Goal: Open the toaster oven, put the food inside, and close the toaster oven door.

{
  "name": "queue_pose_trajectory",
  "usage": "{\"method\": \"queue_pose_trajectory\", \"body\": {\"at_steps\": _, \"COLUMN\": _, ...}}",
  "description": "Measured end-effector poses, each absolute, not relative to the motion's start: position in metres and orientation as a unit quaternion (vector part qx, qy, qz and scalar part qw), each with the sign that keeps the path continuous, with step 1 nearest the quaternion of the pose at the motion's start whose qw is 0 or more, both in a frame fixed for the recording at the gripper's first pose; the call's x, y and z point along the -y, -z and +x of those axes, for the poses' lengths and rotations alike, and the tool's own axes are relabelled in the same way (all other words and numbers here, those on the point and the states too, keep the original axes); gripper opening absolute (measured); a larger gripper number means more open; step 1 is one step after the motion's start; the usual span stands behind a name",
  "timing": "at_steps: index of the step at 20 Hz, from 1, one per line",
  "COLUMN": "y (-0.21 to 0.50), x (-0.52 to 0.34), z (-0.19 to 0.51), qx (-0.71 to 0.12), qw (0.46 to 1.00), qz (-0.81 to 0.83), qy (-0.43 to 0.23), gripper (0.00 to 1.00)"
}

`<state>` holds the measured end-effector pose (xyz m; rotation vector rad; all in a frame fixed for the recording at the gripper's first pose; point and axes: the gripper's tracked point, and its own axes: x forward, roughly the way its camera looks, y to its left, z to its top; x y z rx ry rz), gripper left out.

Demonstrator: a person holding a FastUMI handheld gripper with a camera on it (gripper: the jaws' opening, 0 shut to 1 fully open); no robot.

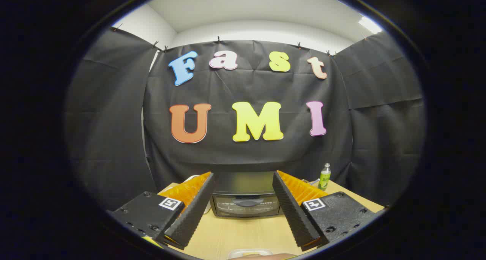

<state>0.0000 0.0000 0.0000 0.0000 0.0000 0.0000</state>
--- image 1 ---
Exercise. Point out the white plate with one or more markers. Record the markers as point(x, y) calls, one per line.
point(246, 252)

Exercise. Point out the small ceiling light panel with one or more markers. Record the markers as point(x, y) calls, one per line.
point(370, 24)

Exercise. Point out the green drink bottle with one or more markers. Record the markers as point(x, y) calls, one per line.
point(324, 178)

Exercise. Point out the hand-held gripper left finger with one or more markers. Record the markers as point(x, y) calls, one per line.
point(193, 214)

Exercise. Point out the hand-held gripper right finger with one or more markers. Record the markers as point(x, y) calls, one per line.
point(292, 214)

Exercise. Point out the black toaster oven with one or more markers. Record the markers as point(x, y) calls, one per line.
point(245, 205)

